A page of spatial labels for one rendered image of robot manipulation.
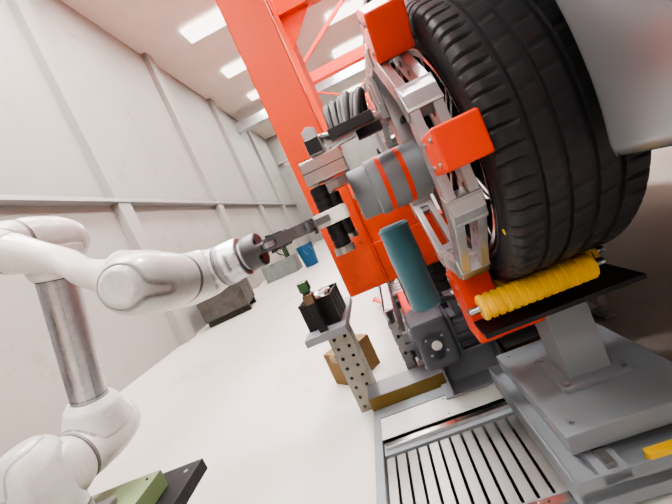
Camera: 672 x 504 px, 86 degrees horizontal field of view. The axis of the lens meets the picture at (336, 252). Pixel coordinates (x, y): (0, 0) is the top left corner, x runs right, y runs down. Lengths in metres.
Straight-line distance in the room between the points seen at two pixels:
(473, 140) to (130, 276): 0.55
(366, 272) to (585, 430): 0.79
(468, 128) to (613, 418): 0.67
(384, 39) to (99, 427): 1.24
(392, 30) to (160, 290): 0.61
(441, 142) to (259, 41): 1.05
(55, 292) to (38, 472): 0.44
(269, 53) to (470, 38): 0.93
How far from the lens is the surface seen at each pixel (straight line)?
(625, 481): 0.98
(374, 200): 0.86
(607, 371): 1.09
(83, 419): 1.34
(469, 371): 1.49
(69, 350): 1.30
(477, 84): 0.64
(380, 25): 0.76
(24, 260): 1.06
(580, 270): 0.90
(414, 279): 1.02
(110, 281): 0.65
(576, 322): 1.03
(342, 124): 0.71
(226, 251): 0.77
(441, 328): 1.22
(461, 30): 0.70
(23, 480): 1.26
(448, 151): 0.57
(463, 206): 0.66
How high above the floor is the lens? 0.82
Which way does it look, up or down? 5 degrees down
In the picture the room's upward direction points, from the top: 24 degrees counter-clockwise
